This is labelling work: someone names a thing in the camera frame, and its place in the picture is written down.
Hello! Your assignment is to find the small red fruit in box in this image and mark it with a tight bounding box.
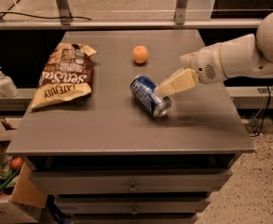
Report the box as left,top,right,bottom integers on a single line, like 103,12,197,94
10,157,23,171

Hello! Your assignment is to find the blue pepsi can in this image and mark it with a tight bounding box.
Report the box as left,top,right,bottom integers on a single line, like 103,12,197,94
130,76,171,119

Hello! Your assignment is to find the top drawer round knob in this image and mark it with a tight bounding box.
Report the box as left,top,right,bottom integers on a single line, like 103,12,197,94
128,184,137,193

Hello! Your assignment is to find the brown sea salt chip bag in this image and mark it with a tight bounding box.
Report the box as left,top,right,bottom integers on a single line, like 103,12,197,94
31,42,97,109

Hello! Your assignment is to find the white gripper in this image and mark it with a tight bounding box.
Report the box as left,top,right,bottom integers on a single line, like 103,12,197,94
158,43,227,96

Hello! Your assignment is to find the orange fruit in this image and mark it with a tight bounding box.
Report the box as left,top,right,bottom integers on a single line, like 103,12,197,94
132,46,149,63

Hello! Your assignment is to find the cardboard box with items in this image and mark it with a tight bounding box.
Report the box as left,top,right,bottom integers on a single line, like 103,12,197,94
0,120,47,224

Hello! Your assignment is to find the black cable by floor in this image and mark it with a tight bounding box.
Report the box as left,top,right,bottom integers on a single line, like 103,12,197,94
249,85,272,138

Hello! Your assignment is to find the green stick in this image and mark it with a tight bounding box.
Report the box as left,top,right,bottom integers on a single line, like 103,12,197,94
0,168,21,192

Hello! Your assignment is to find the white pump sanitizer bottle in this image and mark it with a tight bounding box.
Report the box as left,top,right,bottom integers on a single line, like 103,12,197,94
0,66,19,98

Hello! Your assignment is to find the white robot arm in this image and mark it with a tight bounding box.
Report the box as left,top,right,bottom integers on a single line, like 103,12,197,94
154,13,273,97

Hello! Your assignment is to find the black cable on ledge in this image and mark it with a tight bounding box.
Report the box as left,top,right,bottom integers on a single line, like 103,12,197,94
0,10,93,21

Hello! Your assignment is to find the grey drawer cabinet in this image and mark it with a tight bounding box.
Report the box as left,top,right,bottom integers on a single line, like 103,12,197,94
8,30,253,224

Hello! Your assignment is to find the drawer round knob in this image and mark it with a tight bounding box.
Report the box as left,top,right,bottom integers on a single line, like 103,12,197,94
130,207,139,216
128,184,137,193

